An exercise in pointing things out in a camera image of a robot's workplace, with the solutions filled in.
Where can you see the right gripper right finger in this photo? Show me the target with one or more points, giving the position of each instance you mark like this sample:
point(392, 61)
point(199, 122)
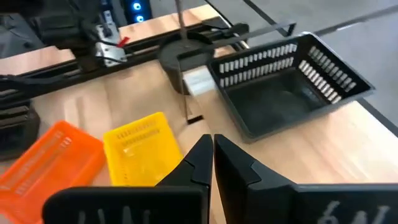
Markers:
point(242, 193)

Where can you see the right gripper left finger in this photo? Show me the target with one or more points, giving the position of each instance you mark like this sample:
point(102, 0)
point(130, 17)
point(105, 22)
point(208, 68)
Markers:
point(196, 174)

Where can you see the yellow slotted plastic basket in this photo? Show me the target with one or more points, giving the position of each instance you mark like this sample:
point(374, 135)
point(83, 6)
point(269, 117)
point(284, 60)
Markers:
point(143, 155)

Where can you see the black slotted plastic basket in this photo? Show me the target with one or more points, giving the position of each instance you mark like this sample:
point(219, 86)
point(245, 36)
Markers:
point(270, 109)
point(18, 140)

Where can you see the orange slotted plastic basket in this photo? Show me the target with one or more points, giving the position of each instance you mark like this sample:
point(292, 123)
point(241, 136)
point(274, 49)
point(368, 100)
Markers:
point(46, 174)

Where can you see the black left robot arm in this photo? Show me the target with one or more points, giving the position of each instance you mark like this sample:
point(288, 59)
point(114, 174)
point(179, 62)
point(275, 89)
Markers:
point(56, 21)

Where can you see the dark plant pot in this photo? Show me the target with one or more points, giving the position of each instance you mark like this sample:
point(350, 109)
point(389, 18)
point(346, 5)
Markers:
point(168, 53)

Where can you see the black computer with blue lights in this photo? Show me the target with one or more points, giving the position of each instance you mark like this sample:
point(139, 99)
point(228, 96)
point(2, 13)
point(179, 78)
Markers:
point(143, 12)

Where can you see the black aluminium table frame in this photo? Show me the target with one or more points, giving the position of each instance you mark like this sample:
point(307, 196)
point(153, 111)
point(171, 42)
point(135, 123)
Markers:
point(143, 46)

